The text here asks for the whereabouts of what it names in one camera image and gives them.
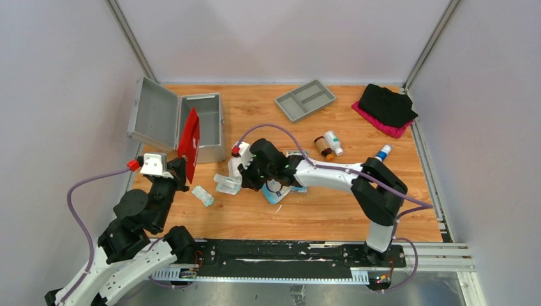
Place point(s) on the pink folded cloth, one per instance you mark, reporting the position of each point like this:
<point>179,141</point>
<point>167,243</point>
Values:
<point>394,132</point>

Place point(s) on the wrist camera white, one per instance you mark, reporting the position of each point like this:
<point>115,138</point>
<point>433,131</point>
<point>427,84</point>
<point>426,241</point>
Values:
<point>241,151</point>
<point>154,164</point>

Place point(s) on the white medicine bottle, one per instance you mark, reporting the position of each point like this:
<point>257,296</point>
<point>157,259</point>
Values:
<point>334,143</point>

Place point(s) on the small teal bandage packet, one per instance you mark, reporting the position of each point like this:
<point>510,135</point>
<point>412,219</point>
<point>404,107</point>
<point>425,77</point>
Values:
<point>201,194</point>

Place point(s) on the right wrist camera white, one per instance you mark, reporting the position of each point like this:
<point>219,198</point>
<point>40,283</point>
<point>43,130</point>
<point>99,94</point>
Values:
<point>241,151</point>

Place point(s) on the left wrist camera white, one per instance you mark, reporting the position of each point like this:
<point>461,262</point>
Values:
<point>154,164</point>

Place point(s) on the grey divider tray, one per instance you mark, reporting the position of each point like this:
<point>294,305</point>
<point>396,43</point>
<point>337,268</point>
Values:
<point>305,100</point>

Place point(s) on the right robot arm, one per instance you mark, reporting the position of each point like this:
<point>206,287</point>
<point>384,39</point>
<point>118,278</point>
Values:
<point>377,190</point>

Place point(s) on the white gauze packet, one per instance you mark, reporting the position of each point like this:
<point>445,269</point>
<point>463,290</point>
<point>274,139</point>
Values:
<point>233,168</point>

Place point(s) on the bandage strip box pack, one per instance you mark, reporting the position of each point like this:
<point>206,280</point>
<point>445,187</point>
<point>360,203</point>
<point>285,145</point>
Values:
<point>296,153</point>

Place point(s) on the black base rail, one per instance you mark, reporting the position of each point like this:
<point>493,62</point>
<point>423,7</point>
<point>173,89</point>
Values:
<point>283,261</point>

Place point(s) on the teal blue sachet pack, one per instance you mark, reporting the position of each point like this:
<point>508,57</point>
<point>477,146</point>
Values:
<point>299,189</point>

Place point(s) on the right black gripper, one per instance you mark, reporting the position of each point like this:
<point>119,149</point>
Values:
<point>247,180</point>

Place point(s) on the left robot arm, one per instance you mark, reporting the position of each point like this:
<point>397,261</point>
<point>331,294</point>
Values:
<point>123,254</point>

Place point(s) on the blue white small bottle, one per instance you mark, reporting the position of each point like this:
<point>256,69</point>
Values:
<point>383,153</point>

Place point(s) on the grey metal case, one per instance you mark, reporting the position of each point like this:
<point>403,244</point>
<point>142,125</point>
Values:
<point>159,116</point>

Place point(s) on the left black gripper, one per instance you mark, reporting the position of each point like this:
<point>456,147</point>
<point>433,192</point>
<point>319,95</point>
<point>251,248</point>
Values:
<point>177,167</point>

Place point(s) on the black folded cloth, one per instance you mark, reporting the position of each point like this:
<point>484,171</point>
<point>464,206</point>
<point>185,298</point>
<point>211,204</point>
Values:
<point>387,107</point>

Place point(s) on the teal white bandage packet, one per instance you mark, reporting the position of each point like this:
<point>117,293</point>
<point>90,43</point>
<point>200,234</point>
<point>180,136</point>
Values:
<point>227,185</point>

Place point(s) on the red first aid pouch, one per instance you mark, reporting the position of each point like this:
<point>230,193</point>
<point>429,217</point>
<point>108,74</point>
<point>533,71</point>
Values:
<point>189,144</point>

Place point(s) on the brown medicine bottle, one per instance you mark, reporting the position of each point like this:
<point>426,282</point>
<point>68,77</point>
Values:
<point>323,148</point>

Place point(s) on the blue cotton pouch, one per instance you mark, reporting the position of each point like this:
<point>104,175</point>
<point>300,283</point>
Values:
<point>274,191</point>

